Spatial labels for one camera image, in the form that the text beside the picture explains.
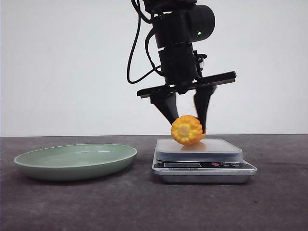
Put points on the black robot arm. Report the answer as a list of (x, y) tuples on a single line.
[(176, 25)]

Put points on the silver digital kitchen scale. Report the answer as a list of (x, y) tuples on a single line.
[(207, 161)]

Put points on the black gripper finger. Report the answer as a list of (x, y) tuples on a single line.
[(166, 104), (201, 102)]

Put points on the yellow corn cob piece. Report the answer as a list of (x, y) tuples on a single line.
[(187, 130)]

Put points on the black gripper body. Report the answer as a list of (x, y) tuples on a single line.
[(182, 69)]

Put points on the light green plate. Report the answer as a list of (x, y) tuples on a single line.
[(75, 162)]

